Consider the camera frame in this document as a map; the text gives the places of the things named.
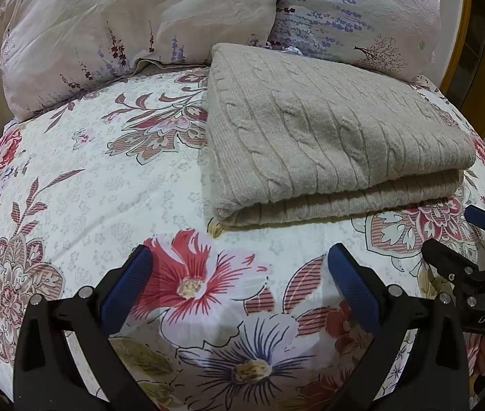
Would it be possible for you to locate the pink floral pillow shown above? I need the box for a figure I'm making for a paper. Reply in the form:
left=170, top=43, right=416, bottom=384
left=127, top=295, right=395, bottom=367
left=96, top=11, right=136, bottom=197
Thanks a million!
left=0, top=0, right=278, bottom=123

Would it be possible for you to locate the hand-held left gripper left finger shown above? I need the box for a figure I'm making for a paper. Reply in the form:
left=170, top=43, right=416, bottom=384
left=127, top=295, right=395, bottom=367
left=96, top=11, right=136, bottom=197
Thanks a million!
left=13, top=244, right=158, bottom=411

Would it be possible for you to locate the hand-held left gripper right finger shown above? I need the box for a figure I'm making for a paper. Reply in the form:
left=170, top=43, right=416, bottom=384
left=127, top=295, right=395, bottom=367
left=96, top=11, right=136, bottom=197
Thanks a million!
left=327, top=243, right=471, bottom=411

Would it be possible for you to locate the beige cable knit sweater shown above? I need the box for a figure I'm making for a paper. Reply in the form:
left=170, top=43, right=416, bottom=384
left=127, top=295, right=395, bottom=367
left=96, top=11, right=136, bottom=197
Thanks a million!
left=202, top=43, right=478, bottom=228

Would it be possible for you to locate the lavender print pillow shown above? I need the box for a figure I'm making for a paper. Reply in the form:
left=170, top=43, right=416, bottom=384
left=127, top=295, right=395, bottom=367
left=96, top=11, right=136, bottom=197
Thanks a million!
left=268, top=0, right=454, bottom=85

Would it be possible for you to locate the floral bed sheet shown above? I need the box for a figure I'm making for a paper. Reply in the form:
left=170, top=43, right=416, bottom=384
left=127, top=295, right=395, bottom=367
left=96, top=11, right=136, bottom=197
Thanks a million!
left=0, top=63, right=485, bottom=411

